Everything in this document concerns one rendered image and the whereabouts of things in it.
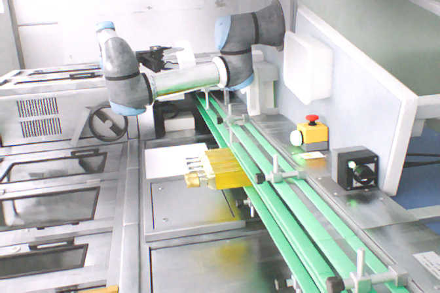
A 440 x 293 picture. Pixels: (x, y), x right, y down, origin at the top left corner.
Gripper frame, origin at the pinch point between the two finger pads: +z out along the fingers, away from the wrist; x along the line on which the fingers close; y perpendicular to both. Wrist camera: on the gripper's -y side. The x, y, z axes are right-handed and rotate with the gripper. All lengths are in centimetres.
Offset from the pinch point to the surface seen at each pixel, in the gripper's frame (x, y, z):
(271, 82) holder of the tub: 0.7, -31.0, 31.6
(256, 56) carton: -1.3, -9.4, 31.3
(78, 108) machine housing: 43, 43, -55
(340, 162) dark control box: -14, -105, 26
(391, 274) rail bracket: -17, -140, 19
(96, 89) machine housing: 34, 45, -44
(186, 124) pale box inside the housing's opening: 63, 48, 4
